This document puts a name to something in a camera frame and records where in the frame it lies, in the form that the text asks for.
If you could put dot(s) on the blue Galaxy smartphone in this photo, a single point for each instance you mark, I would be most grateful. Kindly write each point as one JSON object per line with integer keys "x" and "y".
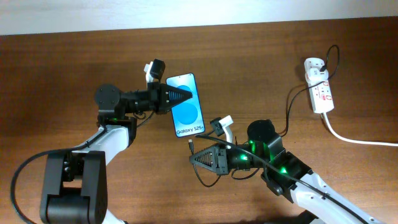
{"x": 187, "y": 116}

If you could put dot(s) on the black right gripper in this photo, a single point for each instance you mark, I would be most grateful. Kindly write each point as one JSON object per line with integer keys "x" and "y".
{"x": 224, "y": 162}

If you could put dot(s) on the white power strip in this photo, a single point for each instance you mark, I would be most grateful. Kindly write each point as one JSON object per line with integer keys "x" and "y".
{"x": 320, "y": 93}

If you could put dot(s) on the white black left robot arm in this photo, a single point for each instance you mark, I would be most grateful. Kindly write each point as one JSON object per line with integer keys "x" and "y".
{"x": 75, "y": 182}

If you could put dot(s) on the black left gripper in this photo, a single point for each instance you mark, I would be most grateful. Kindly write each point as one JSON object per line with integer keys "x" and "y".
{"x": 160, "y": 96}

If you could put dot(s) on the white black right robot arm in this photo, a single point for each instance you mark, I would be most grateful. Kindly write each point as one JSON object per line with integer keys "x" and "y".
{"x": 284, "y": 173}

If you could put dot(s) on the white charger plug adapter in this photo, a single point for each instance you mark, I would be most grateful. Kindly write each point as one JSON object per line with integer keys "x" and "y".
{"x": 314, "y": 75}

